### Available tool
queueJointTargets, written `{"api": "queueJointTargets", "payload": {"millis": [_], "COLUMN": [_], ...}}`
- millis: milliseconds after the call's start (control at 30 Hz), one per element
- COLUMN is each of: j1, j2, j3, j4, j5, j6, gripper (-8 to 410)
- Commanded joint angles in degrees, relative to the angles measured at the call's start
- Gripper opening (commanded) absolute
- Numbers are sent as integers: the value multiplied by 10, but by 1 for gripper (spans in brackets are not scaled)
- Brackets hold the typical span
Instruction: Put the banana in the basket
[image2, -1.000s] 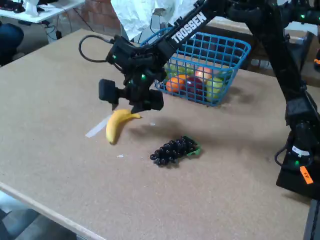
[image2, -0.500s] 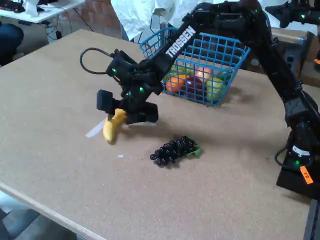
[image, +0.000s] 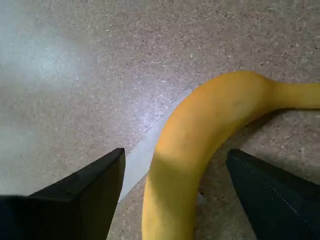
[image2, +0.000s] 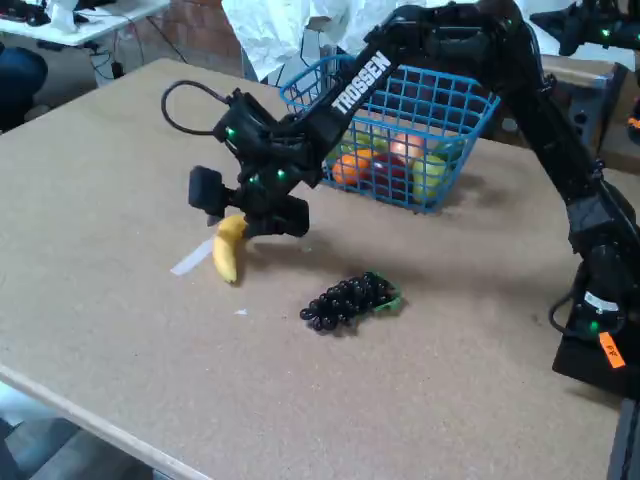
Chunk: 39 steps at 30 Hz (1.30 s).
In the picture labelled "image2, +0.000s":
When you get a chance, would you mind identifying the yellow toy banana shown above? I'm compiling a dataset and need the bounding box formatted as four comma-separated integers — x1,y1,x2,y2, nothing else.
212,214,250,285

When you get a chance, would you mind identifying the long white tape strip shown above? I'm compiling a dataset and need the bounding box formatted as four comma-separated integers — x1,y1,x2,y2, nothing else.
169,237,216,277

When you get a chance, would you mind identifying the toy orange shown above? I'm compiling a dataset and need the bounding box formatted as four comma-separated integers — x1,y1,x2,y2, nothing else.
331,149,374,187

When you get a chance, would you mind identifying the black toy grapes bunch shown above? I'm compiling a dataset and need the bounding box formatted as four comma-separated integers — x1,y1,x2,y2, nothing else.
299,271,405,337

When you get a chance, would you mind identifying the round green toy fruit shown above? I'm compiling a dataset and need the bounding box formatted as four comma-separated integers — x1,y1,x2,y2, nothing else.
342,128,389,157

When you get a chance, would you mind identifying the red toy pomegranate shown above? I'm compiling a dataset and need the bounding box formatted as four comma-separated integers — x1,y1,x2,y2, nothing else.
369,153,409,196

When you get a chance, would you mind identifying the pink toy peach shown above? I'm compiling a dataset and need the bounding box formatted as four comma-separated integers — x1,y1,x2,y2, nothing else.
389,133,426,161

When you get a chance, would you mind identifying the light green toy pear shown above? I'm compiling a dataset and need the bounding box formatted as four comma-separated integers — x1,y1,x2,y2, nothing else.
412,153,451,204

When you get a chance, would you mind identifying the dark green toy vegetable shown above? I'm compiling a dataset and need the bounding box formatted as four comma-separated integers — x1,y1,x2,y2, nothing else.
432,141,467,161

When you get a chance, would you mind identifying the white crumpled cloth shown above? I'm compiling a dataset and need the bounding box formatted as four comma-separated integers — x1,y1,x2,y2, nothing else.
221,0,401,84

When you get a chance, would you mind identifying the white folding table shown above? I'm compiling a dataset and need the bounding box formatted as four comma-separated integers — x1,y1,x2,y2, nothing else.
0,0,171,49

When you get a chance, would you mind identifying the person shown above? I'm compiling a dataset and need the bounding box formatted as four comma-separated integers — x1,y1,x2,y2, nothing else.
0,42,50,134

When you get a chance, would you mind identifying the crumpled white paper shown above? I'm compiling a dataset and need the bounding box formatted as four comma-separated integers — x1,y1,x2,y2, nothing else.
46,0,80,35

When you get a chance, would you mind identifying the small black camera box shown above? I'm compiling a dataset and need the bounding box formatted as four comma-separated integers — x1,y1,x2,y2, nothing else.
187,165,241,217

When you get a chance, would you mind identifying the looped black camera cable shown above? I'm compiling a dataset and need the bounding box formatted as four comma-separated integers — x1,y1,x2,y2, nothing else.
160,79,236,137

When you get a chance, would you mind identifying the blue wire basket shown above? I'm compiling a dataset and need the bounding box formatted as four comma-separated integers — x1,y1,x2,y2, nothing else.
278,53,503,215

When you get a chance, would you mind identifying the black base power cable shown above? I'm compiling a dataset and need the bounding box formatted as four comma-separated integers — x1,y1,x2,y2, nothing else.
547,287,584,334

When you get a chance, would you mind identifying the grey post with outlets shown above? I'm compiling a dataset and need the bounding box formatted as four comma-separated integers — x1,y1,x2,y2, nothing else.
564,62,626,162

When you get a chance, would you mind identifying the dark grey frame post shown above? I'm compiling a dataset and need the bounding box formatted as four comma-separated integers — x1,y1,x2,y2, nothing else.
606,397,640,480

